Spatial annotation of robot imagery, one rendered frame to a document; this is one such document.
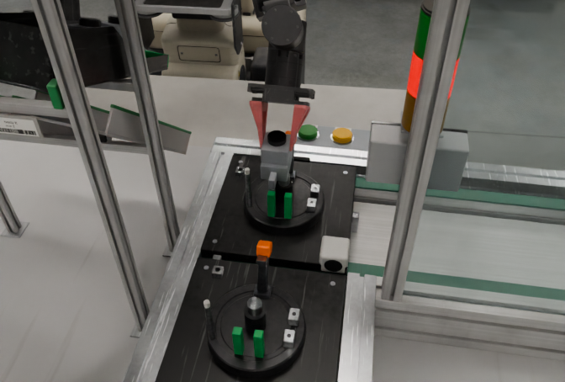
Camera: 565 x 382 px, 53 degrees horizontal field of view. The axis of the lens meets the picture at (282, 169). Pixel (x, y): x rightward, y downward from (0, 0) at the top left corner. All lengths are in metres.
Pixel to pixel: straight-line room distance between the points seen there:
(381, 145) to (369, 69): 2.48
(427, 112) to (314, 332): 0.37
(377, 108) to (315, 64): 1.81
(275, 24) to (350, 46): 2.57
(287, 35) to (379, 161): 0.23
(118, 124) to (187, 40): 0.82
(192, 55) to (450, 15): 1.17
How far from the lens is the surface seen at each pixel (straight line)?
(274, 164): 0.91
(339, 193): 1.02
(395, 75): 3.16
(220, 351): 0.81
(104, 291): 1.06
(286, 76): 0.88
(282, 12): 0.82
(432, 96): 0.64
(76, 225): 1.19
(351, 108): 1.41
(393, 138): 0.72
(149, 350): 0.87
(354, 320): 0.87
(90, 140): 0.69
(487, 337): 0.97
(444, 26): 0.59
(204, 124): 1.36
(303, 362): 0.82
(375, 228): 1.04
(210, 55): 1.66
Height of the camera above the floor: 1.68
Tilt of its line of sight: 42 degrees down
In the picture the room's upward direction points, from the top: 1 degrees counter-clockwise
